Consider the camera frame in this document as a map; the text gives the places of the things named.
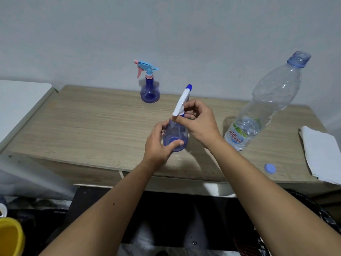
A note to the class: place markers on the yellow plastic bucket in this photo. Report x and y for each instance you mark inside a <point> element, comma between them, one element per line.
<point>9,237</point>

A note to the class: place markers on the stack of white paper sheets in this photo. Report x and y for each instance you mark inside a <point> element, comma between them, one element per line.
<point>322,154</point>

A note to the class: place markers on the white blue trigger sprayer head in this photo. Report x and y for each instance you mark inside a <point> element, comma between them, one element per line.
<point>182,99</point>

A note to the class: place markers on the black trash bin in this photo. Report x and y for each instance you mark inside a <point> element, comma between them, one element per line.
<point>314,207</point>

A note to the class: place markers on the blue spray bottle body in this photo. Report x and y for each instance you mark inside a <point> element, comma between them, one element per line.
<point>175,131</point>

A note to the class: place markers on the person's right hand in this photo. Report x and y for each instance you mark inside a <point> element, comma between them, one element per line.
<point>205,127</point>

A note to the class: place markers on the round blue spray bottle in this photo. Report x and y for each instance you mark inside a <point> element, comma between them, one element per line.
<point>150,94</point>

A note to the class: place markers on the person's left hand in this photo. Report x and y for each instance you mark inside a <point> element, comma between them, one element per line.
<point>155,154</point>

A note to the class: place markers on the white side table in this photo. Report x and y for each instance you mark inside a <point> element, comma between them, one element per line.
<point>18,106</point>

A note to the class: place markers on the person's left forearm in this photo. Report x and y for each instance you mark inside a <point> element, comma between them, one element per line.
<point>101,215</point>

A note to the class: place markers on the person's right forearm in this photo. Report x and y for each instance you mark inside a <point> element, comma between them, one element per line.
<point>271,205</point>

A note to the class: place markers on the clear plastic water bottle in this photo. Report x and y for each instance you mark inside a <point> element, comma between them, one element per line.
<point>274,90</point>

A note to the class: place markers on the light blue bottle cap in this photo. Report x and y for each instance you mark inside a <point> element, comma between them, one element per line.
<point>270,168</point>

